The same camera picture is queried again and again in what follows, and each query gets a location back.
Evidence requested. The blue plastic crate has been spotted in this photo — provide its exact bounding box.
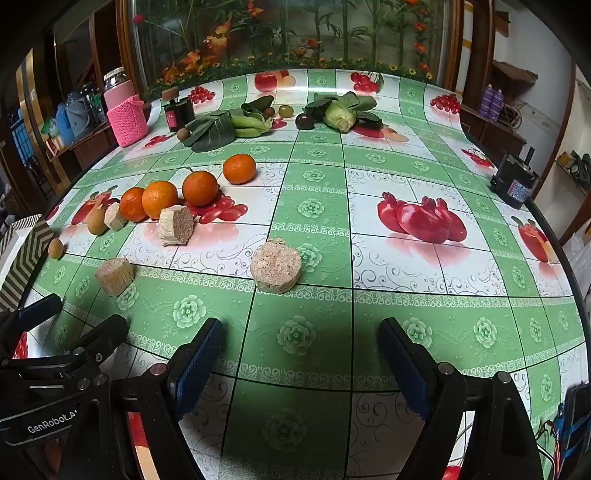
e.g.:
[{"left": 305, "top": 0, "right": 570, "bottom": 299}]
[{"left": 11, "top": 108, "right": 33, "bottom": 164}]

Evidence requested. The large-leaf bok choy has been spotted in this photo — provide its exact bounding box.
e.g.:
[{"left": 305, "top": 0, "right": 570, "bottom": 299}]
[{"left": 183, "top": 96, "right": 278, "bottom": 153}]

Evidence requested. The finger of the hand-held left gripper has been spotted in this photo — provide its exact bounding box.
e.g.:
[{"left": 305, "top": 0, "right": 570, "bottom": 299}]
[
  {"left": 0, "top": 293, "right": 63, "bottom": 340},
  {"left": 55, "top": 315, "right": 129, "bottom": 370}
]

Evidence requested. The blue plastic jug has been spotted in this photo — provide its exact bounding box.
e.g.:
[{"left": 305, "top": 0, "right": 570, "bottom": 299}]
[{"left": 55, "top": 102, "right": 77, "bottom": 144}]

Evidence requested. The wooden cabinet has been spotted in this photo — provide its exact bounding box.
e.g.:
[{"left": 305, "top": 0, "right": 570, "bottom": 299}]
[{"left": 462, "top": 60, "right": 539, "bottom": 153}]

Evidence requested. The brown oval fruit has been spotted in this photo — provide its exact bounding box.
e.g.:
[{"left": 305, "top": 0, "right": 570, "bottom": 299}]
[{"left": 88, "top": 203, "right": 108, "bottom": 236}]

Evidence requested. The chevron striped box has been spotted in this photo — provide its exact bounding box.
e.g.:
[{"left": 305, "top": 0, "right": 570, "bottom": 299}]
[{"left": 0, "top": 215, "right": 54, "bottom": 315}]

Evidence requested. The pale-stalk bok choy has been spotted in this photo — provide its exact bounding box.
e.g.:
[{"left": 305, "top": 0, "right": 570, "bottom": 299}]
[{"left": 302, "top": 91, "right": 384, "bottom": 134}]

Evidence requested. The coloured cable bundle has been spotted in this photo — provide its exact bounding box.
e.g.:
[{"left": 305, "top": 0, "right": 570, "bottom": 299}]
[{"left": 536, "top": 383, "right": 591, "bottom": 480}]

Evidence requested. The beige fibrous cylinder chunk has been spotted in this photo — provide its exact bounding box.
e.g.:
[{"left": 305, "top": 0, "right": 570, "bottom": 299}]
[
  {"left": 250, "top": 237, "right": 302, "bottom": 294},
  {"left": 158, "top": 205, "right": 195, "bottom": 246},
  {"left": 95, "top": 257, "right": 136, "bottom": 297},
  {"left": 104, "top": 204, "right": 129, "bottom": 232}
]

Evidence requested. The orange mandarin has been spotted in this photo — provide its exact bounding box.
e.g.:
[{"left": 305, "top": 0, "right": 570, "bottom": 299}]
[
  {"left": 222, "top": 153, "right": 257, "bottom": 185},
  {"left": 119, "top": 187, "right": 148, "bottom": 222},
  {"left": 182, "top": 170, "right": 219, "bottom": 207},
  {"left": 141, "top": 180, "right": 179, "bottom": 220}
]

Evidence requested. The dark jar with red label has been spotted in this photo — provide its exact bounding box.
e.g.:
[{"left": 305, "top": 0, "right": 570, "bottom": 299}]
[{"left": 161, "top": 88, "right": 195, "bottom": 132}]

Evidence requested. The jar with pink crochet sleeve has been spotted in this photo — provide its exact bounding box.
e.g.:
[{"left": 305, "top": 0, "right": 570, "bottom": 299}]
[{"left": 102, "top": 67, "right": 151, "bottom": 147}]

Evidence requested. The artificial flower display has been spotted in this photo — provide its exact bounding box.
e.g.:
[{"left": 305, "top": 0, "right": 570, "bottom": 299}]
[{"left": 117, "top": 0, "right": 462, "bottom": 93}]

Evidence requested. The grey-blue kettle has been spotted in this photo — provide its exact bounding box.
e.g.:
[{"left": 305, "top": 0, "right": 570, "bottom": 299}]
[{"left": 67, "top": 91, "right": 95, "bottom": 125}]

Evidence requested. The black electric motor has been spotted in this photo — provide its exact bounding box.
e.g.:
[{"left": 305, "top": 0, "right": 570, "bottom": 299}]
[{"left": 489, "top": 147, "right": 541, "bottom": 208}]

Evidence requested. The green fruit print tablecloth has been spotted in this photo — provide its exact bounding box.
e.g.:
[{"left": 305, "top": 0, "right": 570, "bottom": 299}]
[{"left": 14, "top": 67, "right": 587, "bottom": 480}]

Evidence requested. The wooden sideboard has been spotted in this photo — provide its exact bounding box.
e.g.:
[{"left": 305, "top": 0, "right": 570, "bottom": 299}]
[{"left": 46, "top": 106, "right": 121, "bottom": 185}]

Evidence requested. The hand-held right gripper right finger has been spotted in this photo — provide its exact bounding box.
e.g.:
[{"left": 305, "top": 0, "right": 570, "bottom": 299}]
[{"left": 379, "top": 318, "right": 546, "bottom": 480}]

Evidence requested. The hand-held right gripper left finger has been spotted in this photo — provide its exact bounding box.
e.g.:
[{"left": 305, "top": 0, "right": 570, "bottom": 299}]
[{"left": 111, "top": 318, "right": 227, "bottom": 480}]

